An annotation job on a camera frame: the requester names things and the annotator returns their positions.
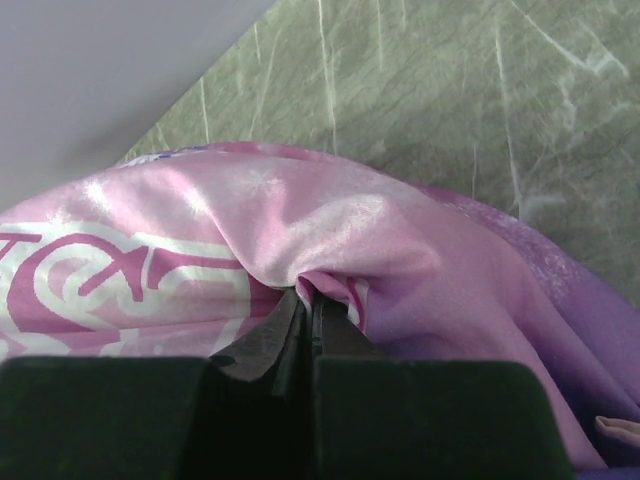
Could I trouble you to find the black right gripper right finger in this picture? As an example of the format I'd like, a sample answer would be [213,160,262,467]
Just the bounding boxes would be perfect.
[310,295,373,358]

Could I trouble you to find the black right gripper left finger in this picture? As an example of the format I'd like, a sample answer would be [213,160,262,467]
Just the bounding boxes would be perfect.
[210,290,306,398]

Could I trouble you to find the pink purple pillowcase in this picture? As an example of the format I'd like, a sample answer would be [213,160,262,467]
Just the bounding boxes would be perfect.
[1,142,639,469]

